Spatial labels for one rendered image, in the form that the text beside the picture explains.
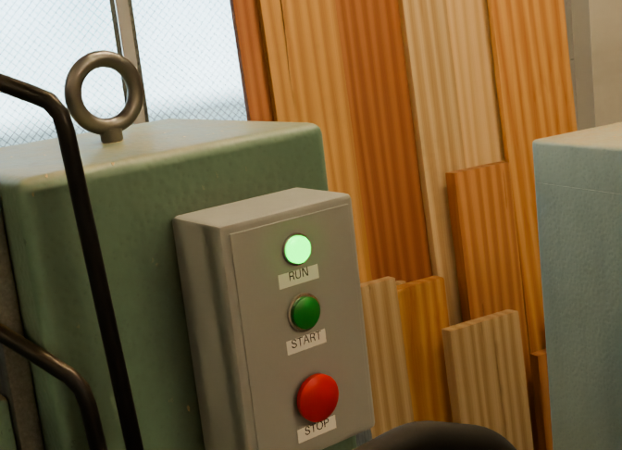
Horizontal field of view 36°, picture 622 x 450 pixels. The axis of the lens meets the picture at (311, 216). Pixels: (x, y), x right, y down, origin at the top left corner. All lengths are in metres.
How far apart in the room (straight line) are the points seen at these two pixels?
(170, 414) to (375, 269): 1.59
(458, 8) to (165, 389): 1.80
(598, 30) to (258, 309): 2.24
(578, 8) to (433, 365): 1.11
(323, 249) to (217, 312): 0.08
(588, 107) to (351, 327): 2.19
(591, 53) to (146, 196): 2.22
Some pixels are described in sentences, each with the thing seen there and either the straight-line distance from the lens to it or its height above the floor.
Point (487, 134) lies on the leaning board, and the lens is 2.36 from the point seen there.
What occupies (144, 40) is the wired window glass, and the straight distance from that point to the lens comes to 2.14.
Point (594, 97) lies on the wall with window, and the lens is 2.75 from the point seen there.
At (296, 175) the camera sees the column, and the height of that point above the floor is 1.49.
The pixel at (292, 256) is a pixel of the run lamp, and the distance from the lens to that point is 0.58.
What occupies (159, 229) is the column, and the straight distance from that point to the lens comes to 0.60.
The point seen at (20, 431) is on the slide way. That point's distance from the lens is 0.63.
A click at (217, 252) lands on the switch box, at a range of 0.56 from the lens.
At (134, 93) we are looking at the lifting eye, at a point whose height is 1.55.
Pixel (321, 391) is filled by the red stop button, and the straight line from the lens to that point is 0.60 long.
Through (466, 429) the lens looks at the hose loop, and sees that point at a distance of 0.75.
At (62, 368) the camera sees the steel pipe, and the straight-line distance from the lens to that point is 0.58.
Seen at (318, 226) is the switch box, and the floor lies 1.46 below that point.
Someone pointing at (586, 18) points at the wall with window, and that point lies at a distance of 2.74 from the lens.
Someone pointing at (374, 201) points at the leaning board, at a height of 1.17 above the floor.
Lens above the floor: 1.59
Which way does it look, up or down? 12 degrees down
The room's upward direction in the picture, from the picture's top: 7 degrees counter-clockwise
